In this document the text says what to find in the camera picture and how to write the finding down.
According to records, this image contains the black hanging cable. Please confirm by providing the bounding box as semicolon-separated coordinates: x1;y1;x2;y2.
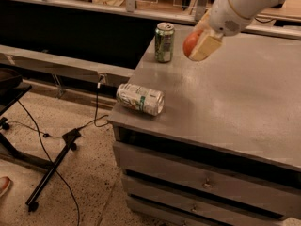
76;74;110;132

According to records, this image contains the grey metal railing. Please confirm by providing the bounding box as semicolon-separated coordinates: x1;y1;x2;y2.
0;45;134;88

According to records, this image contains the upright green soda can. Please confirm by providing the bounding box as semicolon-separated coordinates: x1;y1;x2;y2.
155;23;175;63

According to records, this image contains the black cable on floor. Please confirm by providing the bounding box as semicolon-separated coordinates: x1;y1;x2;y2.
6;99;81;226

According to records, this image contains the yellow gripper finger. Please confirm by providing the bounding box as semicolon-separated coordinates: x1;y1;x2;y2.
193;10;210;32
188;29;223;61

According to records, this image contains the shoe tip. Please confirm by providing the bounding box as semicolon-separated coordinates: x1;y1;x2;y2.
0;176;11;197

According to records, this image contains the black metal stand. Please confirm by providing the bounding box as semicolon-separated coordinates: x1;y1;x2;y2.
0;68;80;212

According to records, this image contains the white soda can lying down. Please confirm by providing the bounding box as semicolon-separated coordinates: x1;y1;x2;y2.
116;83;165;116

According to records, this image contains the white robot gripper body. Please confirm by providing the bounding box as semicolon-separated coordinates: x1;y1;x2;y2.
209;0;285;36

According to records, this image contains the grey drawer cabinet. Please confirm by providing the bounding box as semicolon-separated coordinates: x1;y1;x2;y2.
109;33;301;226

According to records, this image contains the red apple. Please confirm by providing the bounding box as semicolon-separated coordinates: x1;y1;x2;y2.
182;30;202;57

